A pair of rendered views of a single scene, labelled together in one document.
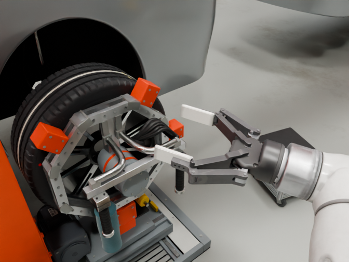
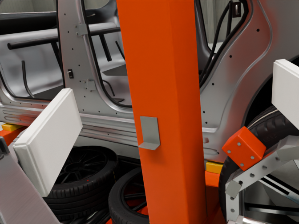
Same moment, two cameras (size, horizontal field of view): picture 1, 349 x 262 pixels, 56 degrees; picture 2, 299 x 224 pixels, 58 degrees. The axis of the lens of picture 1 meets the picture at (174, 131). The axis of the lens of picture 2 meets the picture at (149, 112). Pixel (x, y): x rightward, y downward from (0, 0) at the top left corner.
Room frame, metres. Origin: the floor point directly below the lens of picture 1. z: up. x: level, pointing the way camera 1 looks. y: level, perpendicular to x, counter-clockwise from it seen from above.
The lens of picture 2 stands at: (0.44, -0.15, 1.46)
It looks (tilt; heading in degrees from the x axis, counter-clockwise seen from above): 19 degrees down; 73
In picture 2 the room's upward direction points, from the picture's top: 7 degrees counter-clockwise
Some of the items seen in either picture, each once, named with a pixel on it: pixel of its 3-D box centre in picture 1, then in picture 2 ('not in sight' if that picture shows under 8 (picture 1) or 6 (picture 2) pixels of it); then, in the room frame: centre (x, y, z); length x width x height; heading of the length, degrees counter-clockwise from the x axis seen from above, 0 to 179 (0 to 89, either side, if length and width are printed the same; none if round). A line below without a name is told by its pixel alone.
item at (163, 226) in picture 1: (121, 229); not in sight; (1.19, 0.32, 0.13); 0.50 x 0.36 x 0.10; 128
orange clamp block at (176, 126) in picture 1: (172, 131); not in sight; (1.22, 0.01, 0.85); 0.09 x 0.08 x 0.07; 128
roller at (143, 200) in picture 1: (131, 187); not in sight; (1.17, 0.22, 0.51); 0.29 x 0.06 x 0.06; 38
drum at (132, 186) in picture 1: (122, 169); not in sight; (0.96, 0.21, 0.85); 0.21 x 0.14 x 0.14; 38
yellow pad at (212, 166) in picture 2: not in sight; (223, 163); (1.13, 0.92, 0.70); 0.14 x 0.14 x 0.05; 38
